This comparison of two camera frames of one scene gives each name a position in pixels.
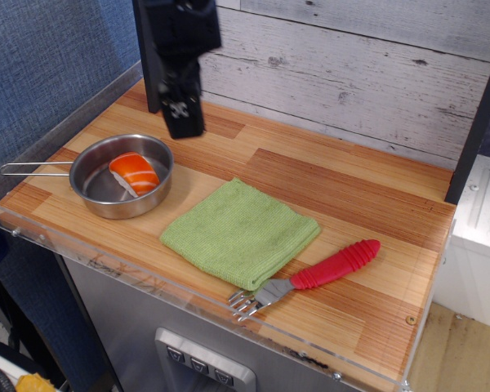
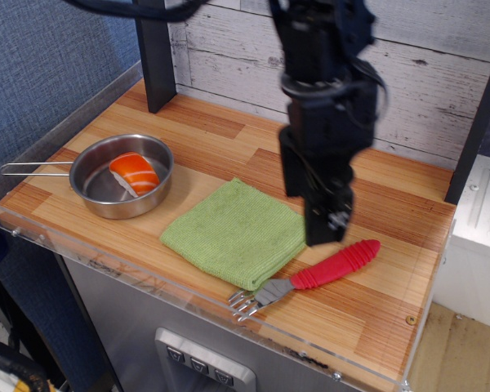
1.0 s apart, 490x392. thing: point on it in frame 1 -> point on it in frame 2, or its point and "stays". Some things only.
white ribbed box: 470,279 stays
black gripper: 180,32 -> 332,123
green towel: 241,234 stays
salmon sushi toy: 133,171 stays
